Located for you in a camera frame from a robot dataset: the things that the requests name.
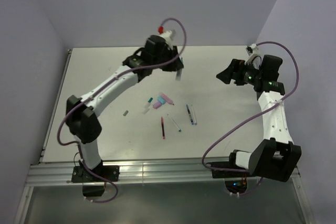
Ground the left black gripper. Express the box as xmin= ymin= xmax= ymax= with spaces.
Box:
xmin=152 ymin=46 xmax=184 ymax=73

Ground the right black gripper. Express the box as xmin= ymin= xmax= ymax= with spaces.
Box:
xmin=216 ymin=59 xmax=263 ymax=86

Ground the light blue highlighter cap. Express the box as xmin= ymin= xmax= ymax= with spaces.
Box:
xmin=157 ymin=97 xmax=166 ymax=105

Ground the pink highlighter pen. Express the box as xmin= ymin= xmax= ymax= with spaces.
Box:
xmin=159 ymin=92 xmax=174 ymax=105

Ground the purple highlighter cap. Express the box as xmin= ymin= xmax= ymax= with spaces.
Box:
xmin=153 ymin=101 xmax=162 ymax=109

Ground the white teal marker pen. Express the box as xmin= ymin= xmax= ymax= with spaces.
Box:
xmin=167 ymin=114 xmax=182 ymax=132

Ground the light blue highlighter pen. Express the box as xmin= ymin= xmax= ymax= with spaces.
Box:
xmin=175 ymin=69 xmax=183 ymax=81

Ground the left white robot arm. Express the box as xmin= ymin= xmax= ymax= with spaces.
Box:
xmin=64 ymin=30 xmax=184 ymax=182

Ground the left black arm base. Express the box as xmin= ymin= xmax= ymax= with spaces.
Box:
xmin=71 ymin=164 xmax=120 ymax=198

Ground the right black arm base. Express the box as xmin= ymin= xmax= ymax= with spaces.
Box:
xmin=209 ymin=162 xmax=250 ymax=198

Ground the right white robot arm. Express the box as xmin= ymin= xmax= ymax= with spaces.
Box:
xmin=216 ymin=55 xmax=301 ymax=182

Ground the white light blue pen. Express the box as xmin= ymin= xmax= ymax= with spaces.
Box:
xmin=191 ymin=105 xmax=197 ymax=125

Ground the red gel pen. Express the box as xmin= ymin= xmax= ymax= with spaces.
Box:
xmin=161 ymin=117 xmax=166 ymax=140

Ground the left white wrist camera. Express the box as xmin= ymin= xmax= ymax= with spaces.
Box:
xmin=158 ymin=26 xmax=176 ymax=49

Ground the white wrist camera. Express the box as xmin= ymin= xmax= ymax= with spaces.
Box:
xmin=158 ymin=26 xmax=176 ymax=49
xmin=245 ymin=44 xmax=261 ymax=65

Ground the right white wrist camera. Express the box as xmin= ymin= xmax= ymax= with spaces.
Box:
xmin=245 ymin=44 xmax=261 ymax=65

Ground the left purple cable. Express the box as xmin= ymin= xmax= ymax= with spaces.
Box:
xmin=56 ymin=18 xmax=187 ymax=204

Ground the aluminium frame rail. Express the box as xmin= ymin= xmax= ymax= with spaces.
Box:
xmin=26 ymin=159 xmax=301 ymax=187

